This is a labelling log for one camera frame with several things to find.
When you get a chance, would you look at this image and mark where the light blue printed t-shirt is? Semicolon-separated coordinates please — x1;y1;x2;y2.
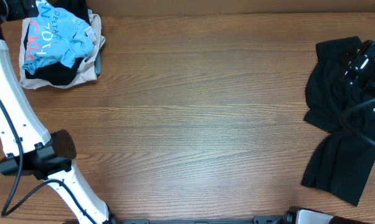
22;0;96;75

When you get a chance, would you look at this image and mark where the dark navy folded garment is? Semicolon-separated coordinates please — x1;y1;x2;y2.
23;0;93;85

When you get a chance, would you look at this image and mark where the grey-blue folded garment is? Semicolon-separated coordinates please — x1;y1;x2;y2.
94;53;102;77

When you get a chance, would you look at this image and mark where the black shirt on right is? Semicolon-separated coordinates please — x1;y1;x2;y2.
301;36;375;206

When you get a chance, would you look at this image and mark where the beige folded garment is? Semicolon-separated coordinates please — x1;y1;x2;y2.
19;9;106;90

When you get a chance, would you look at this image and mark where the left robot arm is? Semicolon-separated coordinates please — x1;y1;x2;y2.
0;0;118;223

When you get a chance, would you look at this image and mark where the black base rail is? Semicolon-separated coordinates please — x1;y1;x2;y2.
112;215;283;224

